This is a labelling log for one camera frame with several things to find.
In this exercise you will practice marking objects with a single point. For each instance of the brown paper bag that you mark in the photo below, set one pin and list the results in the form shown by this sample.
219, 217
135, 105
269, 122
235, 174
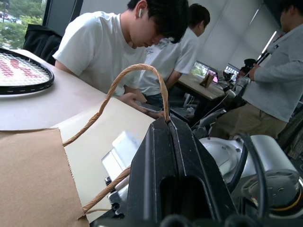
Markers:
33, 175

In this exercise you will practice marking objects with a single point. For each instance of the person in grey sweater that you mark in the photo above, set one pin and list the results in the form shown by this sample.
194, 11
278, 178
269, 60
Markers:
274, 78

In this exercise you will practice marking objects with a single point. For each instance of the smartphone with dark screen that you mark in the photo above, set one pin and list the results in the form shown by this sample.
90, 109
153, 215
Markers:
151, 107

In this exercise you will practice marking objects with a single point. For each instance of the brown wooden stand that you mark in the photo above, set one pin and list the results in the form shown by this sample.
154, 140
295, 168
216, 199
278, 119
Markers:
206, 81

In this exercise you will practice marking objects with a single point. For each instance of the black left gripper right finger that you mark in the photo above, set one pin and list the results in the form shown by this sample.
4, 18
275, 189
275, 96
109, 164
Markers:
196, 160

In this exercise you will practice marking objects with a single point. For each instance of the person in white T-shirt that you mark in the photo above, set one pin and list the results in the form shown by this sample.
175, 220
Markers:
99, 47

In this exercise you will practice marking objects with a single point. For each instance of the laptop with lit screen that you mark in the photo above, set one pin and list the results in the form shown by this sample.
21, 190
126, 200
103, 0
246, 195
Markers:
201, 68

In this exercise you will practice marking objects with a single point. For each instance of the wooden desk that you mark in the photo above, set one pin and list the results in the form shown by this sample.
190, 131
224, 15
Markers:
201, 89

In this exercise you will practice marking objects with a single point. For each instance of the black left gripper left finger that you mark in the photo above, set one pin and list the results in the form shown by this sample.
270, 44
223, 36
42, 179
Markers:
146, 165

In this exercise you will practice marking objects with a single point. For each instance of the white earbud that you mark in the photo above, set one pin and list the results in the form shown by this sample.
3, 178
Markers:
141, 13

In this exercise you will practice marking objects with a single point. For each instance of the silver robot body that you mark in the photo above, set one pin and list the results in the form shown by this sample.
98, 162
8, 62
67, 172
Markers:
118, 151

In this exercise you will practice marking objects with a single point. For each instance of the black-haired person in white shirt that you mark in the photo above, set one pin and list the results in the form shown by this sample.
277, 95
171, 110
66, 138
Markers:
165, 61

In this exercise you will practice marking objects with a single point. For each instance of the person's bare hand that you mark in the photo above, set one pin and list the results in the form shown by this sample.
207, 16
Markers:
131, 98

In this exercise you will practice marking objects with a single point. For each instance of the black chair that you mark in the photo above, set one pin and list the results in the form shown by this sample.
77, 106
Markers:
40, 42

